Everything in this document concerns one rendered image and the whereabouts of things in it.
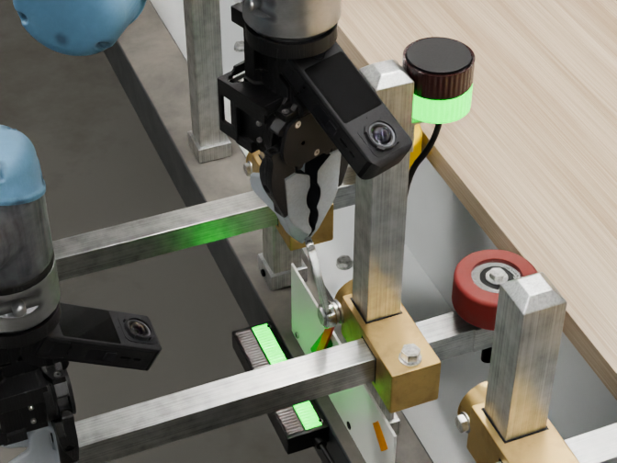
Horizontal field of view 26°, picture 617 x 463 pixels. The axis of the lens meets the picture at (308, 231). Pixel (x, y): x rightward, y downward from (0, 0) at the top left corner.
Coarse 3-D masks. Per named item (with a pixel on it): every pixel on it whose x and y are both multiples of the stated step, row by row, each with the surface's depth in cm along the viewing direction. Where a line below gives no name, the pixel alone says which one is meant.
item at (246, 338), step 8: (240, 336) 147; (248, 336) 147; (248, 344) 146; (256, 344) 146; (248, 352) 146; (256, 352) 146; (256, 360) 145; (264, 360) 145; (256, 368) 144; (288, 408) 139; (280, 416) 138; (288, 416) 138; (296, 416) 138; (288, 424) 138; (296, 424) 138; (288, 432) 137; (296, 432) 137
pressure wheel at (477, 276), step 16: (480, 256) 127; (496, 256) 127; (512, 256) 127; (464, 272) 125; (480, 272) 125; (496, 272) 124; (512, 272) 125; (528, 272) 125; (464, 288) 123; (480, 288) 123; (496, 288) 124; (464, 304) 124; (480, 304) 122; (496, 304) 122; (480, 320) 123
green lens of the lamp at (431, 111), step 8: (472, 88) 112; (416, 96) 111; (464, 96) 111; (416, 104) 111; (424, 104) 111; (432, 104) 110; (440, 104) 110; (448, 104) 110; (456, 104) 111; (464, 104) 111; (416, 112) 112; (424, 112) 111; (432, 112) 111; (440, 112) 111; (448, 112) 111; (456, 112) 111; (464, 112) 112; (424, 120) 112; (432, 120) 111; (440, 120) 111; (448, 120) 112
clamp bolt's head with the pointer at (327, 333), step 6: (336, 300) 129; (336, 306) 129; (318, 312) 130; (336, 312) 129; (342, 312) 129; (324, 318) 128; (342, 318) 129; (324, 324) 129; (324, 330) 134; (330, 330) 133; (324, 336) 135; (330, 336) 134; (324, 342) 135; (318, 348) 138; (324, 348) 136
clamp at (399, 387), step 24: (360, 312) 126; (408, 312) 126; (360, 336) 125; (384, 336) 124; (408, 336) 124; (384, 360) 121; (432, 360) 121; (384, 384) 122; (408, 384) 121; (432, 384) 123
